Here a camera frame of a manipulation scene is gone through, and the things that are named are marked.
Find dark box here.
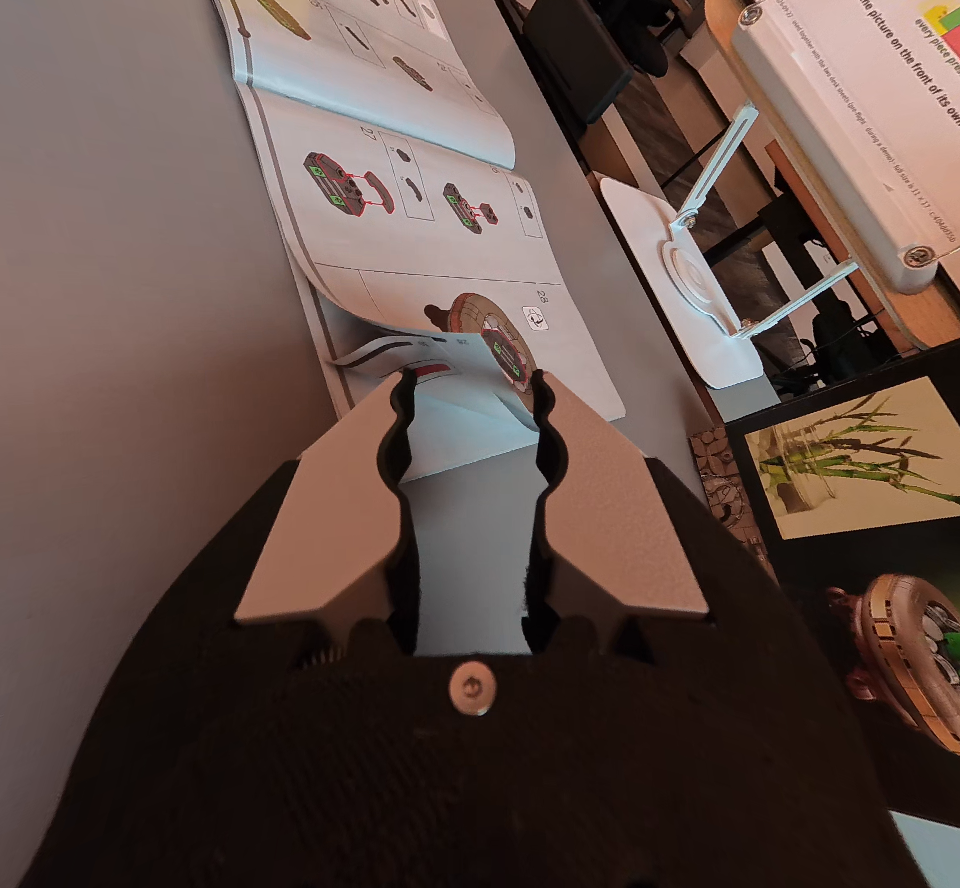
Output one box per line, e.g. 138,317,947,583
522,0,635,124

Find black stool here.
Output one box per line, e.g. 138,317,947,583
600,3,670,79

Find instruction booklet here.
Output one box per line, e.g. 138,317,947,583
187,0,627,484

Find grey desk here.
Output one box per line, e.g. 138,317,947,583
0,0,781,888

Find white document stand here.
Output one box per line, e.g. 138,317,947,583
600,0,960,390

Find black bamboo set box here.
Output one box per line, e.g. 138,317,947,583
690,359,960,829

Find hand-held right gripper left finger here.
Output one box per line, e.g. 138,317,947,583
234,369,419,652

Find printed instruction sheet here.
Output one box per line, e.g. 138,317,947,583
731,0,960,244

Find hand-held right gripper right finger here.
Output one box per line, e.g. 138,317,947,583
521,370,711,652

